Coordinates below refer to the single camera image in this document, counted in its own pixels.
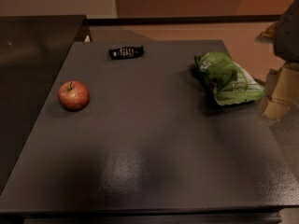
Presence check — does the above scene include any red apple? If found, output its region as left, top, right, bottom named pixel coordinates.
left=57, top=81, right=90, bottom=111

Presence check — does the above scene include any green rice chip bag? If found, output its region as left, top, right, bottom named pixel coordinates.
left=194, top=51, right=264, bottom=105

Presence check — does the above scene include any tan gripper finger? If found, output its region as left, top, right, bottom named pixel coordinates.
left=260, top=62, right=299, bottom=120

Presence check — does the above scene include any dark side counter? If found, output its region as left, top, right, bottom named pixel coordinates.
left=0, top=15, right=91, bottom=193

